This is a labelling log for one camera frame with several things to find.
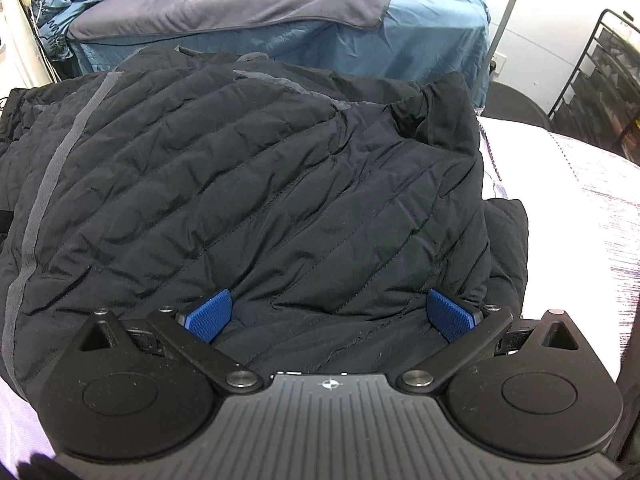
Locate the white cabinet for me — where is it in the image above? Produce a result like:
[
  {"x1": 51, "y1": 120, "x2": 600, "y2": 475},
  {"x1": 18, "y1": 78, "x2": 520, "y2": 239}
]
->
[{"x1": 0, "y1": 0, "x2": 57, "y2": 92}]

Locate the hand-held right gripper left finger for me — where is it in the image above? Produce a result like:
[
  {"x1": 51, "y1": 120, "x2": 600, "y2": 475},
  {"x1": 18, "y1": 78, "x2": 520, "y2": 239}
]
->
[{"x1": 75, "y1": 288, "x2": 264, "y2": 394}]

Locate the grey blanket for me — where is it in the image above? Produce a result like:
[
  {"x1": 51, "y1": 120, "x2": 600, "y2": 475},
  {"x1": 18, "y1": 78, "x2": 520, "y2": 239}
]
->
[{"x1": 66, "y1": 0, "x2": 401, "y2": 42}]

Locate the black quilted jacket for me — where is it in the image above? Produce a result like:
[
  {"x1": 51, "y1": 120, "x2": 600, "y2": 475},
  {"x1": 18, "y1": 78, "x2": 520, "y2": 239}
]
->
[{"x1": 0, "y1": 46, "x2": 531, "y2": 403}]

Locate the black wire rack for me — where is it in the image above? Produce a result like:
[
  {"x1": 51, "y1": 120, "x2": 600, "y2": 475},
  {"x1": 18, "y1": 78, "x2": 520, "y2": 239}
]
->
[{"x1": 546, "y1": 8, "x2": 640, "y2": 163}]

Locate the black chair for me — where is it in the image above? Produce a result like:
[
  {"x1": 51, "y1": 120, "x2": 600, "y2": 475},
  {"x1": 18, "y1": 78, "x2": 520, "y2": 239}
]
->
[{"x1": 481, "y1": 81, "x2": 552, "y2": 129}]

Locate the purple floral bed sheet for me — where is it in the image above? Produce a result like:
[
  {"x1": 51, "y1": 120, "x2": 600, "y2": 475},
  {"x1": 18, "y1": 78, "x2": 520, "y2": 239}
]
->
[{"x1": 0, "y1": 115, "x2": 640, "y2": 480}]

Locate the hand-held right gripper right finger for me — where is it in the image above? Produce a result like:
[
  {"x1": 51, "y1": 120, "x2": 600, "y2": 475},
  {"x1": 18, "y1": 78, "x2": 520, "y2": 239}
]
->
[{"x1": 397, "y1": 288, "x2": 582, "y2": 394}]

